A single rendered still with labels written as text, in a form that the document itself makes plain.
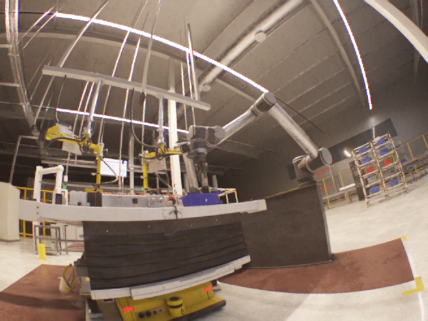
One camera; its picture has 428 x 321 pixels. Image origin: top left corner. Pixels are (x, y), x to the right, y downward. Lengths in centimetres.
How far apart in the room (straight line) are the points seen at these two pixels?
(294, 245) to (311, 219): 35
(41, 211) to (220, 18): 1054
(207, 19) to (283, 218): 1000
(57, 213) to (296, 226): 209
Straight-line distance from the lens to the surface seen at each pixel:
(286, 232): 216
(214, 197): 119
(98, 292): 98
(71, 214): 93
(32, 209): 97
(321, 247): 211
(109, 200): 140
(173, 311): 135
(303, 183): 208
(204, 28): 1085
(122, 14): 1042
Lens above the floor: 73
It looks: 20 degrees up
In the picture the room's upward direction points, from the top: 9 degrees counter-clockwise
